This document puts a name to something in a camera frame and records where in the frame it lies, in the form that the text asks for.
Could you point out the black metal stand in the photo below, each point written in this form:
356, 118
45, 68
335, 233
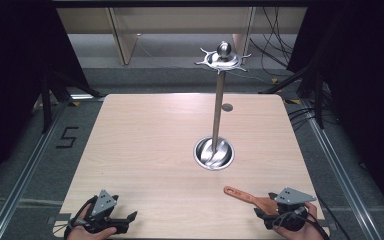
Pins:
46, 103
318, 100

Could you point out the grey round table cap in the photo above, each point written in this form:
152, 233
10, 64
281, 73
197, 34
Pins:
227, 107

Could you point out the person's left hand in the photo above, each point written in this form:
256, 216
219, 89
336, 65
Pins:
88, 234

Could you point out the light wooden desk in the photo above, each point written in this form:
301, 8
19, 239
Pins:
180, 20

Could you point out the aluminium floor rail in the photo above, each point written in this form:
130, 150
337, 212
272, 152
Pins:
340, 173
23, 173

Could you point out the person's right hand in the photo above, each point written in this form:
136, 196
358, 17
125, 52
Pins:
313, 230

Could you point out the orange spatula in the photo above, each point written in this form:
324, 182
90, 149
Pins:
243, 196

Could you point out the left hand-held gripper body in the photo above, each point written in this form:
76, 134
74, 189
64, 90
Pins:
103, 202

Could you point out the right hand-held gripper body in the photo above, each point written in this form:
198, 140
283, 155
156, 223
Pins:
293, 196

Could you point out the metal utensil stand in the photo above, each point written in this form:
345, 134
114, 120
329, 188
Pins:
217, 110

